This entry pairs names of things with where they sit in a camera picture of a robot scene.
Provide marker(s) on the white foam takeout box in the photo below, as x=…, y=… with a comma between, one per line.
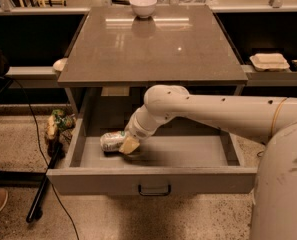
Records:
x=269, y=62

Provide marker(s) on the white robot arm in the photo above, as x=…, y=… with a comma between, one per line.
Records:
x=272, y=120

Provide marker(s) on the yellow black tape roll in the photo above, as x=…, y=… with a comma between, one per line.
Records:
x=293, y=66

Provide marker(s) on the green snack bags pile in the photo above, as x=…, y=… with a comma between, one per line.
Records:
x=58, y=122

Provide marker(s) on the white ceramic bowl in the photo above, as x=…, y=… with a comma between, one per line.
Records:
x=143, y=8

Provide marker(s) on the black pole on floor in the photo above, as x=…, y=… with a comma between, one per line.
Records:
x=35, y=212

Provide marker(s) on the black drawer handle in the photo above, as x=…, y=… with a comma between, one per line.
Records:
x=154, y=191

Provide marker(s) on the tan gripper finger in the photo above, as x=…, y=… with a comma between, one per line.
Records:
x=129, y=145

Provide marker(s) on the crushed 7up soda can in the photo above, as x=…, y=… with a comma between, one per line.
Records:
x=112, y=141

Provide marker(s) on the grey cabinet with counter top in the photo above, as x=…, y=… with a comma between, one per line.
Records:
x=179, y=44

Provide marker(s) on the white plate behind cabinet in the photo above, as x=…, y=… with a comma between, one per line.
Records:
x=60, y=64

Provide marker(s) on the grey open drawer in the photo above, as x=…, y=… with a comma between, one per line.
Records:
x=188, y=156

